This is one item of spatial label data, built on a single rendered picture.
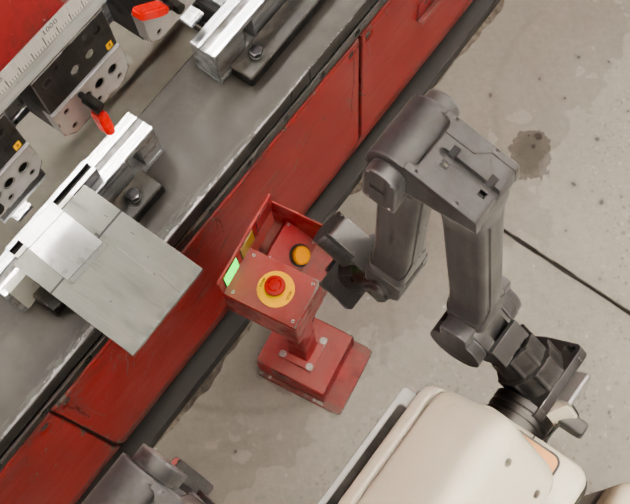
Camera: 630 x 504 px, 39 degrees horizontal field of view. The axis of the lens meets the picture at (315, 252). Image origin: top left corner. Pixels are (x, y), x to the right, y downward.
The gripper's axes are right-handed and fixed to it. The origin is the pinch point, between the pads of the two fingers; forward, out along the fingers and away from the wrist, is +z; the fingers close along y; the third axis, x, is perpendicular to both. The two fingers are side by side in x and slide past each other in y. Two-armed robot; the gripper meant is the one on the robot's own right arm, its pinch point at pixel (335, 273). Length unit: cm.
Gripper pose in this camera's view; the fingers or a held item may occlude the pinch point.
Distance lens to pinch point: 146.1
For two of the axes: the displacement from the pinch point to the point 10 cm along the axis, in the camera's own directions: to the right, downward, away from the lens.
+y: -6.1, 7.6, -2.4
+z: -3.2, 0.5, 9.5
